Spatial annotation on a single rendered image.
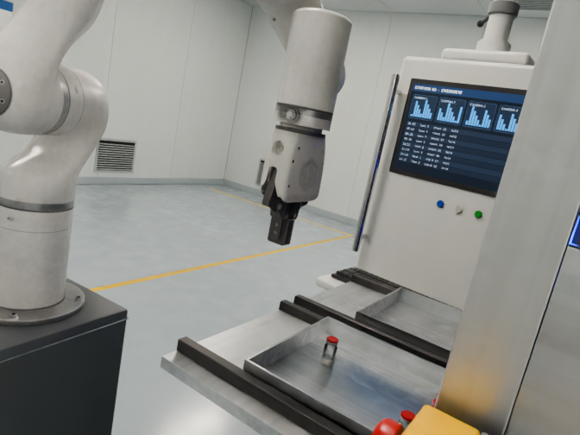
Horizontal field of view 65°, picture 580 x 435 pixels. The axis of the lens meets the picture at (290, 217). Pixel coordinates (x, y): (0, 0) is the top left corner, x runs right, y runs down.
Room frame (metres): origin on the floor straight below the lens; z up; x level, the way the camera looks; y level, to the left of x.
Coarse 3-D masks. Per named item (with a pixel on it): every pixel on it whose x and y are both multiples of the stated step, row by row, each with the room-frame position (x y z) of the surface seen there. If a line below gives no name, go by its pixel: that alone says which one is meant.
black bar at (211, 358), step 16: (192, 352) 0.65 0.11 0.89; (208, 352) 0.64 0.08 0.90; (208, 368) 0.63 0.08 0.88; (224, 368) 0.61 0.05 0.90; (240, 368) 0.62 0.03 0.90; (240, 384) 0.59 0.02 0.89; (256, 384) 0.58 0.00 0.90; (272, 400) 0.56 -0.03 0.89; (288, 400) 0.56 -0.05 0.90; (288, 416) 0.55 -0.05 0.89; (304, 416) 0.54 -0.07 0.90; (320, 416) 0.54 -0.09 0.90; (320, 432) 0.52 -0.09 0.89; (336, 432) 0.51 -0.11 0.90
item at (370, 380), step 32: (320, 320) 0.81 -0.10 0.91; (288, 352) 0.72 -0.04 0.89; (320, 352) 0.75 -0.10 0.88; (352, 352) 0.78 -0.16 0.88; (384, 352) 0.77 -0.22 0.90; (288, 384) 0.58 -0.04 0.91; (320, 384) 0.65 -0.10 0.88; (352, 384) 0.67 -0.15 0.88; (384, 384) 0.69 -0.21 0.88; (416, 384) 0.71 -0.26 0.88; (352, 416) 0.58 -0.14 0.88; (384, 416) 0.60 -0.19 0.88
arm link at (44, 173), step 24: (72, 72) 0.78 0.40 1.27; (72, 96) 0.74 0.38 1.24; (96, 96) 0.80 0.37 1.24; (72, 120) 0.76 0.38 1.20; (96, 120) 0.81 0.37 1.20; (48, 144) 0.78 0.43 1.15; (72, 144) 0.79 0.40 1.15; (96, 144) 0.81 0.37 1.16; (0, 168) 0.73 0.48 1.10; (24, 168) 0.72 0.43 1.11; (48, 168) 0.74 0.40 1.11; (72, 168) 0.76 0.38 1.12; (0, 192) 0.71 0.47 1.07; (24, 192) 0.71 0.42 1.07; (48, 192) 0.72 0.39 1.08; (72, 192) 0.77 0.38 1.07
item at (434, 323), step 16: (400, 288) 1.11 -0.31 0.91; (384, 304) 1.03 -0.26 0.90; (400, 304) 1.09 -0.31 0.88; (416, 304) 1.09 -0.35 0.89; (432, 304) 1.07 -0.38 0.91; (368, 320) 0.88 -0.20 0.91; (384, 320) 0.96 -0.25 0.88; (400, 320) 0.98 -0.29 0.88; (416, 320) 1.00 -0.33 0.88; (432, 320) 1.02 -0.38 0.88; (448, 320) 1.04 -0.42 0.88; (400, 336) 0.84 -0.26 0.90; (416, 336) 0.83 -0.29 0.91; (432, 336) 0.93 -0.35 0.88; (448, 336) 0.94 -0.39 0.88; (432, 352) 0.81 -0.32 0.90; (448, 352) 0.79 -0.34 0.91
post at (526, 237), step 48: (576, 0) 0.41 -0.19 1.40; (576, 48) 0.40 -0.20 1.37; (528, 96) 0.41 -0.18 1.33; (576, 96) 0.40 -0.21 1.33; (528, 144) 0.41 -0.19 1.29; (576, 144) 0.39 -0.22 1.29; (528, 192) 0.40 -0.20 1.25; (576, 192) 0.38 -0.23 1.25; (528, 240) 0.40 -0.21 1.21; (480, 288) 0.41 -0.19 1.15; (528, 288) 0.39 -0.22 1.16; (480, 336) 0.40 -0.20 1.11; (528, 336) 0.39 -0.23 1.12; (480, 384) 0.40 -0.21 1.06; (480, 432) 0.39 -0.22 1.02
